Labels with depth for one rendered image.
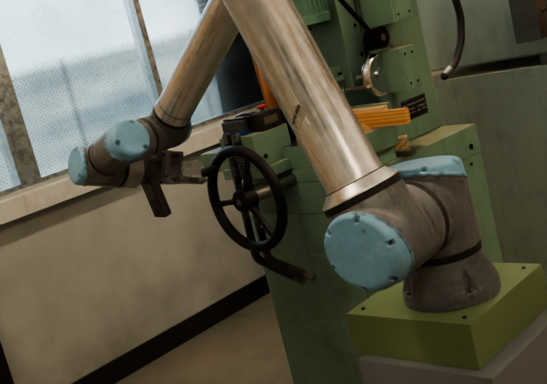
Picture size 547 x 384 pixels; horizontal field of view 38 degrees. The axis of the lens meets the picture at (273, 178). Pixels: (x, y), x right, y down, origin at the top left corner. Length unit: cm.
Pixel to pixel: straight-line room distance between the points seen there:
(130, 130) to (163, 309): 180
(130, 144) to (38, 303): 149
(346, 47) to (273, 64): 91
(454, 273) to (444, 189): 16
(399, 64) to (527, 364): 99
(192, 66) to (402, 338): 71
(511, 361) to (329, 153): 50
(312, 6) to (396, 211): 95
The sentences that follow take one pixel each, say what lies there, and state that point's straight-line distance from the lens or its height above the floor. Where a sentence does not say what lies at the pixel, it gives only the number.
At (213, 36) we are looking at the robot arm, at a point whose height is 123.
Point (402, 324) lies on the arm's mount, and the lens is 157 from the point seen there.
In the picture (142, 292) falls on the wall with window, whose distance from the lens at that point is 343.
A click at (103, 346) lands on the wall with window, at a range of 335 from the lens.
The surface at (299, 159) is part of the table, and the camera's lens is 216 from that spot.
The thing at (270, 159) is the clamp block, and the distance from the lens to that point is 216.
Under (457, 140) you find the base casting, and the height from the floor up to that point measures 78.
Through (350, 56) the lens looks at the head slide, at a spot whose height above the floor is 109.
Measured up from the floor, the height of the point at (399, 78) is 100.
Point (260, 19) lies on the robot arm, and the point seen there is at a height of 124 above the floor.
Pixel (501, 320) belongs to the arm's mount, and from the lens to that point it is 157.
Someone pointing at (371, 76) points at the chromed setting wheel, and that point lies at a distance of 226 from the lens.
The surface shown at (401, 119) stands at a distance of 210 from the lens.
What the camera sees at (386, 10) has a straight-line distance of 229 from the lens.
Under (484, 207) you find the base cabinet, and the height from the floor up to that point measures 55.
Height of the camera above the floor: 123
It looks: 11 degrees down
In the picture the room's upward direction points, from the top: 14 degrees counter-clockwise
